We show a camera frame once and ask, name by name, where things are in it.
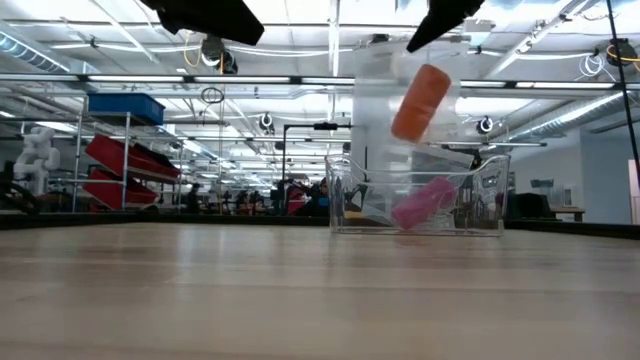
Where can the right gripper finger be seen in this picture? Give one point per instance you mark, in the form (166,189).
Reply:
(445,17)

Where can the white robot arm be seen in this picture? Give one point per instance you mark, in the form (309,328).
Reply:
(35,155)

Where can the black gantry frame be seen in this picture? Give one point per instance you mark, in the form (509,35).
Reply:
(325,126)

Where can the small red container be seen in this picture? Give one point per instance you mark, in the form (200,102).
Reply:
(296,197)

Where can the orange elastic bandage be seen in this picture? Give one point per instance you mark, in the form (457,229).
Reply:
(421,102)

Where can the clear plastic bin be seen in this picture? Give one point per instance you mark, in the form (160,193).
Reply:
(415,220)

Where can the black office chair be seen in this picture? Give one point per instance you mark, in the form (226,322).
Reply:
(530,206)

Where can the metal shelf rack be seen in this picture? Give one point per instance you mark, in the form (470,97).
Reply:
(126,150)

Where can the red storage bin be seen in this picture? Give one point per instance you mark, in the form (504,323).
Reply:
(115,152)
(107,192)

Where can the pink elastic bandage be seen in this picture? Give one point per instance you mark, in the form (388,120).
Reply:
(422,202)

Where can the wooden desk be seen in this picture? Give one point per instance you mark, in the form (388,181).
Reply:
(567,211)

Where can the white building column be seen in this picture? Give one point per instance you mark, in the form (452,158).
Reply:
(370,135)

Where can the person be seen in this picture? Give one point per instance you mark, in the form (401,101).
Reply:
(320,197)
(193,197)

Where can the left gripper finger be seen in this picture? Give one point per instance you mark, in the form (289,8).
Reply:
(210,17)

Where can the blue storage bin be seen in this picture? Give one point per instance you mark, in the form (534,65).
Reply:
(125,107)

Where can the thin black slanted pole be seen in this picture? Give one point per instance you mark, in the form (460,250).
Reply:
(625,90)

